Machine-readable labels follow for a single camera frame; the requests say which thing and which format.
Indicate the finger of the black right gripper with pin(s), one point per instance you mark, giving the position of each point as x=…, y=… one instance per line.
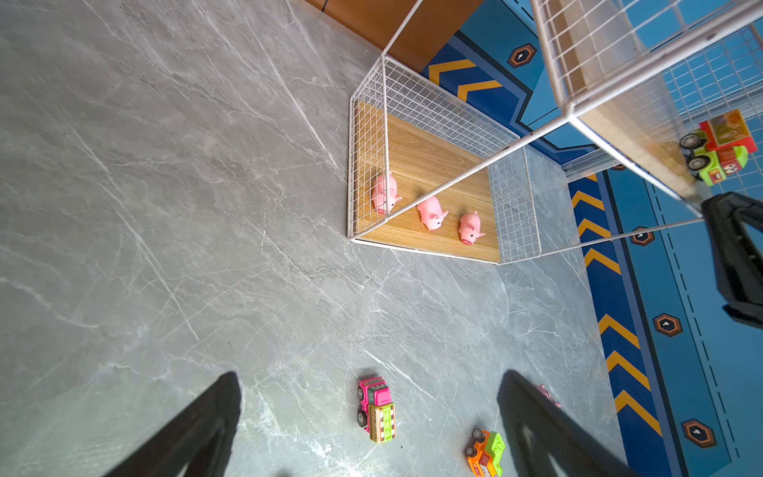
x=737, y=258

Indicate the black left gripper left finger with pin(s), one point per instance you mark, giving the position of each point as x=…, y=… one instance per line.
x=197, y=442

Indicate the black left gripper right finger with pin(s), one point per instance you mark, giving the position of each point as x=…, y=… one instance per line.
x=545, y=441

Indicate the green orange toy truck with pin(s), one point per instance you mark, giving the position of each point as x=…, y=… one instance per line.
x=485, y=452

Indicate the green grey toy truck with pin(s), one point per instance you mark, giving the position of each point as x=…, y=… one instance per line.
x=719, y=148

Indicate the pink toy truck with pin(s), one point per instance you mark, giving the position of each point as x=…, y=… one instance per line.
x=377, y=413

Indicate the pink pig toy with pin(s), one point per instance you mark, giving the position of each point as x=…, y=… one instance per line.
x=386, y=193
x=431, y=214
x=470, y=228

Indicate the white wire wooden shelf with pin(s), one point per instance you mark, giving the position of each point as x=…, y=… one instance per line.
x=610, y=87

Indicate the pink round cake toy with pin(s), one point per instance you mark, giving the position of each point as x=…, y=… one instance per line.
x=546, y=393

